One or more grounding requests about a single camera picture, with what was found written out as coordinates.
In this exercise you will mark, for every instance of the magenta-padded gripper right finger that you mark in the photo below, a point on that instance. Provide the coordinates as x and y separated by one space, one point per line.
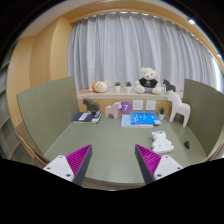
165 166

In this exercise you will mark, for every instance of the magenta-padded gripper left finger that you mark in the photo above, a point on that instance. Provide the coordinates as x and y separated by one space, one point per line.
61 166

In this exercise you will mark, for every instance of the small black charger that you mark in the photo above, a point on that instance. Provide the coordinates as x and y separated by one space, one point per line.
187 144

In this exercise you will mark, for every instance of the white bear-shaped power strip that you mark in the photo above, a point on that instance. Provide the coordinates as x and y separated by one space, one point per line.
161 145

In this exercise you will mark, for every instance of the dark blue book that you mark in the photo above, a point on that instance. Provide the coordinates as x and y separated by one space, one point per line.
85 117

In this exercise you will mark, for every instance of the green partition panel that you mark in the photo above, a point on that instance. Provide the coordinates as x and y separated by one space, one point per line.
203 113
50 113

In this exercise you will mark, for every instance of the light blue book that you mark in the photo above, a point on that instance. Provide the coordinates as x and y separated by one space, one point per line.
125 121

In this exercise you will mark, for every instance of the large white horse figurine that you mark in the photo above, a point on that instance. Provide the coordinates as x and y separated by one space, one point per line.
181 108

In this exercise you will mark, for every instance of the grey horse figurine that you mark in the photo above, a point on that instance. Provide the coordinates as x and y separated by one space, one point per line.
91 105

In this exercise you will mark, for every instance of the round purple number sign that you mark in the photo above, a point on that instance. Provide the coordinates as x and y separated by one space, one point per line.
126 107

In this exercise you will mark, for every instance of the grey shelf unit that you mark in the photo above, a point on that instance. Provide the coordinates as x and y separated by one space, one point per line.
6 116

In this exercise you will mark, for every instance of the pink horse figurine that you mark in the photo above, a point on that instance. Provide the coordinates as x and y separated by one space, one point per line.
113 110

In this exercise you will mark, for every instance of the black horse figurine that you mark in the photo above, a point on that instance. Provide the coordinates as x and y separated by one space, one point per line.
169 86

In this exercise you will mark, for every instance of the wooden window ledge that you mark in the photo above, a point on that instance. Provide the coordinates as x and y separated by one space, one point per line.
116 96

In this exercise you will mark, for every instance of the cream teddy bear black shirt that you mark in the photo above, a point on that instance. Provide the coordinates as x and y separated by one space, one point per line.
148 81

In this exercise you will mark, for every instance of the orange and white plush toy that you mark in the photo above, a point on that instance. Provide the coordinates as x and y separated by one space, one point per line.
100 87

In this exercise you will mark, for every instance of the white-grey curtain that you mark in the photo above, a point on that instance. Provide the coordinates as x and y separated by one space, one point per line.
116 46

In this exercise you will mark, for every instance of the ceiling lights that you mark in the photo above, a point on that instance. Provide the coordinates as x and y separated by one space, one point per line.
191 21

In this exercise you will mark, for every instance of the white wall socket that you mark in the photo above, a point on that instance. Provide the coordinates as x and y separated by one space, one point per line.
150 105
138 105

